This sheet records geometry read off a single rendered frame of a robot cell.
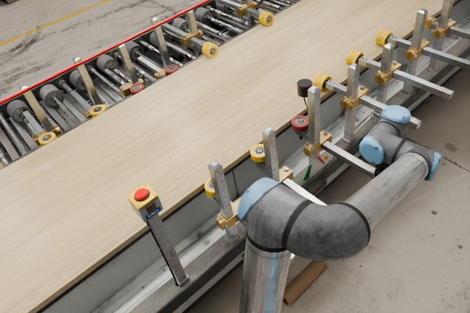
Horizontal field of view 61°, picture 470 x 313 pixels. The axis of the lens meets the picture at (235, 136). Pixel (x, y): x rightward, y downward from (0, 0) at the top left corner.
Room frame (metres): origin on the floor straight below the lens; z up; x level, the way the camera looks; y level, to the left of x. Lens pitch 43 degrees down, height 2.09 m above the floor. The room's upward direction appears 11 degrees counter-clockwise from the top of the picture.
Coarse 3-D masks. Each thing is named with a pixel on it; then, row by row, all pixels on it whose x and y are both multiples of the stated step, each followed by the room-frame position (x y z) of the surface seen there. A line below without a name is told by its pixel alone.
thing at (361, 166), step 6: (300, 132) 1.29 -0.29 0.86; (306, 132) 1.28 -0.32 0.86; (306, 138) 1.26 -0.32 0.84; (324, 144) 1.19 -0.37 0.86; (330, 144) 1.18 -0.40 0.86; (330, 150) 1.15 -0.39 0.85; (336, 150) 1.14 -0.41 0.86; (342, 150) 1.13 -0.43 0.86; (336, 156) 1.12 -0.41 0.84; (342, 156) 1.10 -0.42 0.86; (348, 156) 1.09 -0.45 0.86; (354, 156) 1.08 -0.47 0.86; (348, 162) 1.07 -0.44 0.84; (354, 162) 1.05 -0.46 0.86; (360, 162) 1.05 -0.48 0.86; (360, 168) 1.03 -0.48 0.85; (366, 168) 1.01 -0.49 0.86; (372, 168) 1.00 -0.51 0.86; (366, 174) 1.00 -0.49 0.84; (372, 174) 0.98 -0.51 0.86
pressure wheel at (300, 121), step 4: (296, 116) 1.35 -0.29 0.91; (300, 116) 1.34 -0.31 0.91; (304, 116) 1.34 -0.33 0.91; (292, 120) 1.32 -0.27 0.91; (296, 120) 1.32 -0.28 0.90; (300, 120) 1.31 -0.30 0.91; (304, 120) 1.31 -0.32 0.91; (292, 124) 1.30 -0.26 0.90; (296, 124) 1.29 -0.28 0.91; (300, 124) 1.29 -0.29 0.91; (304, 124) 1.28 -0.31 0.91; (292, 128) 1.30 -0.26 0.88; (296, 128) 1.28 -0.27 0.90; (300, 128) 1.27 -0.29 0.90; (304, 128) 1.27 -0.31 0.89; (300, 136) 1.31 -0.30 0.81
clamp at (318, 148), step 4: (320, 132) 1.25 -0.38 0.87; (320, 136) 1.23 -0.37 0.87; (324, 136) 1.22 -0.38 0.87; (328, 136) 1.22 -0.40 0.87; (320, 140) 1.20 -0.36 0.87; (324, 140) 1.20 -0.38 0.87; (328, 140) 1.21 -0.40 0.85; (308, 144) 1.19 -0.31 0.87; (320, 144) 1.18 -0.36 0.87; (304, 148) 1.18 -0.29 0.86; (308, 148) 1.17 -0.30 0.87; (316, 148) 1.17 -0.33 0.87; (320, 148) 1.18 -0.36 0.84; (304, 152) 1.18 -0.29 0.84; (308, 152) 1.16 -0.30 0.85; (312, 152) 1.16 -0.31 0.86; (308, 156) 1.16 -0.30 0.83
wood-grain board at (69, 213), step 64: (320, 0) 2.45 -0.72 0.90; (384, 0) 2.29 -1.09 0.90; (192, 64) 1.96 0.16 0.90; (256, 64) 1.84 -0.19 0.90; (320, 64) 1.72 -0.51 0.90; (128, 128) 1.50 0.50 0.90; (192, 128) 1.41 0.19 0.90; (256, 128) 1.33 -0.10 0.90; (0, 192) 1.23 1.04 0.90; (64, 192) 1.15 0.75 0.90; (128, 192) 1.09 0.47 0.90; (192, 192) 1.03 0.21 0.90; (0, 256) 0.89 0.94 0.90; (64, 256) 0.84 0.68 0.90
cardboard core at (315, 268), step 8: (312, 264) 1.07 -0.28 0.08; (320, 264) 1.06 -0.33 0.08; (304, 272) 1.03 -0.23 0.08; (312, 272) 1.02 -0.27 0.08; (320, 272) 1.02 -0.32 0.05; (296, 280) 0.99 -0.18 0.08; (304, 280) 0.99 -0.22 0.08; (312, 280) 0.99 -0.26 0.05; (288, 288) 0.96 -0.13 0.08; (296, 288) 0.95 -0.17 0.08; (304, 288) 0.96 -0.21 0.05; (288, 296) 0.92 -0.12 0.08; (296, 296) 0.92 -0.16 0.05; (288, 304) 0.89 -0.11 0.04
